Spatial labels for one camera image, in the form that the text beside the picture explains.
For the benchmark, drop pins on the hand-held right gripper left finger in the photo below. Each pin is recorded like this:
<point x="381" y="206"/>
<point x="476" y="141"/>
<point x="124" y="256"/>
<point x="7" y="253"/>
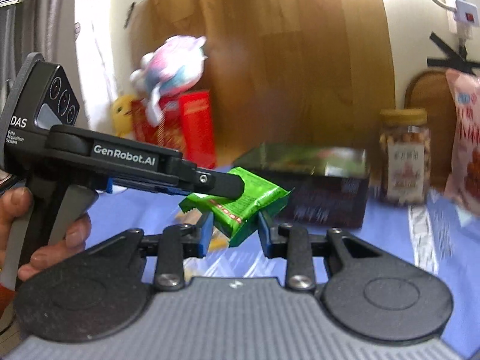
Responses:
<point x="207" y="236"/>

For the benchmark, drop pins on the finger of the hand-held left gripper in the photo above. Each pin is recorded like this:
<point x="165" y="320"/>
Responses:
<point x="150" y="187"/>
<point x="221" y="185"/>

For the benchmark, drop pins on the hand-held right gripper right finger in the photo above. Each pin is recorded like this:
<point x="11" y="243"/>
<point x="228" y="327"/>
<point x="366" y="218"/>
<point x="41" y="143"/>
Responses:
<point x="263" y="234"/>

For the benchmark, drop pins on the bright green snack packet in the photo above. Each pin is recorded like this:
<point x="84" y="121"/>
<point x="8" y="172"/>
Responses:
<point x="255" y="202"/>

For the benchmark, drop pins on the black cardboard box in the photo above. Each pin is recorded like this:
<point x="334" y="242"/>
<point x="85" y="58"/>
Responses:
<point x="330" y="202"/>

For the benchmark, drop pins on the person's left hand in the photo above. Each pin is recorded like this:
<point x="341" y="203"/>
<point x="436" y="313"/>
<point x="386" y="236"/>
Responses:
<point x="75" y="232"/>

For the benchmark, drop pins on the red gift bag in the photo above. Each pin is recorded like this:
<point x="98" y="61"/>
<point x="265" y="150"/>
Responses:
<point x="170" y="135"/>

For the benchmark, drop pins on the red cardboard box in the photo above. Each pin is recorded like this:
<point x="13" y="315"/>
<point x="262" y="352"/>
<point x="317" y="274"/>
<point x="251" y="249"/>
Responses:
<point x="195" y="127"/>

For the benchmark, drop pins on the yellow duck plush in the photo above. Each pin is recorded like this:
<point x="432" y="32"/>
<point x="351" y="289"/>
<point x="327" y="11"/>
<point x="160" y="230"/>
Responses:
<point x="122" y="114"/>

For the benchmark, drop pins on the pale green snack packet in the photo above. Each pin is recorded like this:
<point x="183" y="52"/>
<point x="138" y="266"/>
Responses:
<point x="296" y="157"/>

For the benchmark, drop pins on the grey curtain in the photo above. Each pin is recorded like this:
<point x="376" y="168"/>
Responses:
<point x="37" y="15"/>

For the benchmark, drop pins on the pink blue plush toy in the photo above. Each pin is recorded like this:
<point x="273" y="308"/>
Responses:
<point x="176" y="67"/>

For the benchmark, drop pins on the blue printed bedsheet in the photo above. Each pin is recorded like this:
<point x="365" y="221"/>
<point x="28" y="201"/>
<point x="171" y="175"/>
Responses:
<point x="393" y="240"/>

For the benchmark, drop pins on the wooden headboard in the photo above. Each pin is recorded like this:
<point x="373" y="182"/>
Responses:
<point x="300" y="63"/>

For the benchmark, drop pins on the clear nut jar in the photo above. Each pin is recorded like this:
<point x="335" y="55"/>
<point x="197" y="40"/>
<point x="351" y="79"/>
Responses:
<point x="405" y="165"/>

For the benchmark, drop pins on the large pink snack bag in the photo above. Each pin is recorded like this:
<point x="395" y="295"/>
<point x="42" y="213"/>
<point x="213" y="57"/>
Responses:
<point x="467" y="150"/>

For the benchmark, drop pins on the black wall tape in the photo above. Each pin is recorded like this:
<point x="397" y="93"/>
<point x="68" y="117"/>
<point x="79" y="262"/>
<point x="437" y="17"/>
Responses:
<point x="446" y="60"/>

